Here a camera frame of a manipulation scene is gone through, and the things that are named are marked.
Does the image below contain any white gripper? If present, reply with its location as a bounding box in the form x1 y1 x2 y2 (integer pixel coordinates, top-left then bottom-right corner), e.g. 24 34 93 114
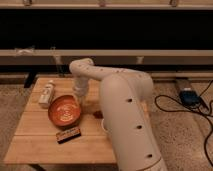
73 77 89 106

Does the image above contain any orange ceramic bowl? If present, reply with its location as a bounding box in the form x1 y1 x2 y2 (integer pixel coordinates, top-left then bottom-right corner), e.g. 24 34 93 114
48 95 81 128

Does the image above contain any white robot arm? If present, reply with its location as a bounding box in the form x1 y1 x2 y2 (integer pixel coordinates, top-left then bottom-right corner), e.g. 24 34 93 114
69 58 168 171

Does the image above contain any white plastic bottle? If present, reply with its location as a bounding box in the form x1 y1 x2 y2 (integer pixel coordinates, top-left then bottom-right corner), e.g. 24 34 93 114
38 80 55 108

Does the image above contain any small orange black box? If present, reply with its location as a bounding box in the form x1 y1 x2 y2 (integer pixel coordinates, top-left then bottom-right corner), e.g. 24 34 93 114
56 126 81 144

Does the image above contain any wooden table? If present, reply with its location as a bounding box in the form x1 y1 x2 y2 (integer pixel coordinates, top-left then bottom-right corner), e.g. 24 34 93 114
4 78 116 164

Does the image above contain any blue power adapter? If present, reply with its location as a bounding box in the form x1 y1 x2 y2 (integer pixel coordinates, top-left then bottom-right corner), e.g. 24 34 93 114
179 89 200 106

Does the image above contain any black cable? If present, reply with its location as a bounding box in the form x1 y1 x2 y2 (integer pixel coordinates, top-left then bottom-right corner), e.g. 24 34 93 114
153 79 213 168

